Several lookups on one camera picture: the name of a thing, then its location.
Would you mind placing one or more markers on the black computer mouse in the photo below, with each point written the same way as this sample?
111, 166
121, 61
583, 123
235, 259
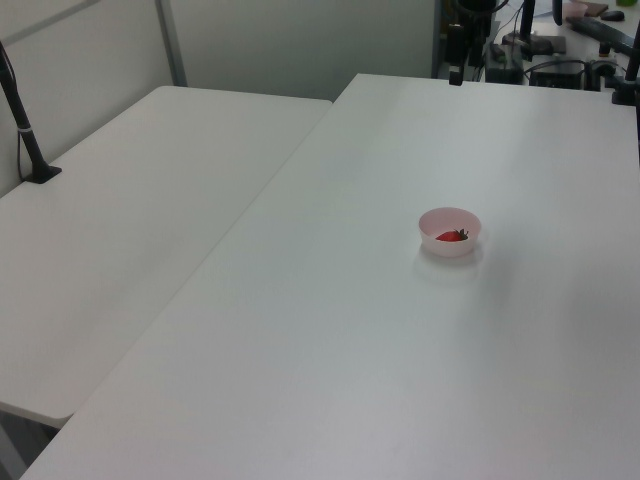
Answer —
612, 15

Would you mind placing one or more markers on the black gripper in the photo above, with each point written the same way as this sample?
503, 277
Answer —
456, 45

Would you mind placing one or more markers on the pink plastic bowl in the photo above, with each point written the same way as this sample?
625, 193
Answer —
446, 248

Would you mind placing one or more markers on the black electronics box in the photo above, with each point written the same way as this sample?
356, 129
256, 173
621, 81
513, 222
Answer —
556, 75

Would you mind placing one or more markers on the black keyboard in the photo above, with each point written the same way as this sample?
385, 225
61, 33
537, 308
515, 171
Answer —
607, 32

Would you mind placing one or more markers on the red strawberry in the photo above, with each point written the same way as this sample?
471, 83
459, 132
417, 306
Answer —
451, 236

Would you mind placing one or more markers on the black monitor stand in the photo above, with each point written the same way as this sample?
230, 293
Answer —
527, 30

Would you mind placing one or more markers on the dark device with green light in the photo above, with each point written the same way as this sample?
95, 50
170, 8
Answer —
504, 62

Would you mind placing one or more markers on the grey metal partition post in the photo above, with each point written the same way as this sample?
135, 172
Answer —
172, 42

